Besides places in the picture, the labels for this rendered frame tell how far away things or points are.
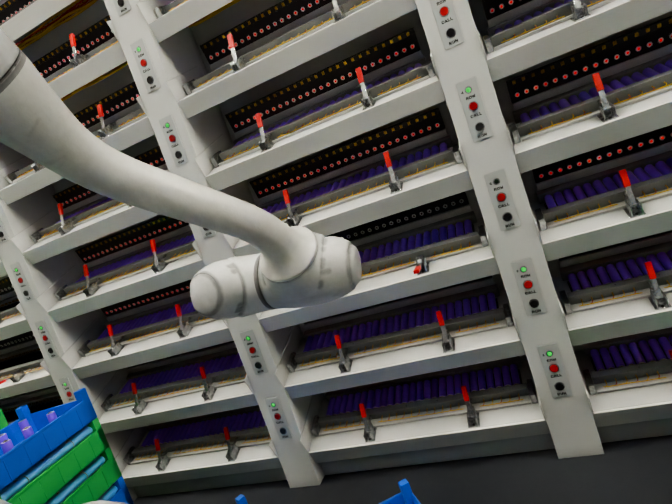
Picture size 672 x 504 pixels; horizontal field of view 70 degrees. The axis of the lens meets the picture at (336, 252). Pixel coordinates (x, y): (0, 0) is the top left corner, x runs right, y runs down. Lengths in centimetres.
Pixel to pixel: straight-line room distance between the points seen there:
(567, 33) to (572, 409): 77
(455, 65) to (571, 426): 81
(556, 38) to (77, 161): 85
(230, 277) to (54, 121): 34
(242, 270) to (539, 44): 70
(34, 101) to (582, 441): 116
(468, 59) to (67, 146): 75
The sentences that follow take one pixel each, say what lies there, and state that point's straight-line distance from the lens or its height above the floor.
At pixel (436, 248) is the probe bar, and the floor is 52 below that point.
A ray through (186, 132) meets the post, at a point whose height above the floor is 99.
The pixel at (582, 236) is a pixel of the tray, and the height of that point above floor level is 48.
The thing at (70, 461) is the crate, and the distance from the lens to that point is 130.
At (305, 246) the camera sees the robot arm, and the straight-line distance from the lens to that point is 73.
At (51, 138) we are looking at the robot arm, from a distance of 64.
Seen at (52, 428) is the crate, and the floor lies 44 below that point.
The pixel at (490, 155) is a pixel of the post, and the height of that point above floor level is 69.
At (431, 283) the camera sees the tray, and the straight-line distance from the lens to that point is 110.
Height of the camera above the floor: 71
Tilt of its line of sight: 6 degrees down
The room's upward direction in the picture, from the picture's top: 19 degrees counter-clockwise
